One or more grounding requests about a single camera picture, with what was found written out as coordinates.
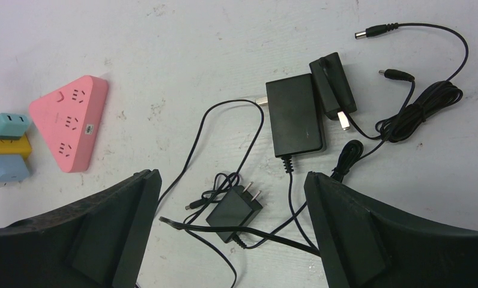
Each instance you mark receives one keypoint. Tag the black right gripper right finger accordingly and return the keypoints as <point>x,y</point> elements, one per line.
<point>363,242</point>

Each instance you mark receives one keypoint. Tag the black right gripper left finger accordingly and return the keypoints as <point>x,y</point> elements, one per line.
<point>97,241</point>

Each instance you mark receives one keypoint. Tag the yellow block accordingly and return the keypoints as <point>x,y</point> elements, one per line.
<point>20,146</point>

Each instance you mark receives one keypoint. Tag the pink triangular power strip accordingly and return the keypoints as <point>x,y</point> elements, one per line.
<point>68,120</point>

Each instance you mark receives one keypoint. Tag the black TP-Link adapter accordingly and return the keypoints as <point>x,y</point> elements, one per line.
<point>332,89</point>
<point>238,207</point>

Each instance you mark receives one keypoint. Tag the black power adapter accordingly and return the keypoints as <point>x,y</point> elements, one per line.
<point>295,121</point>

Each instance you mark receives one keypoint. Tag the teal block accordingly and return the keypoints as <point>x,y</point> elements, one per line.
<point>13,126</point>

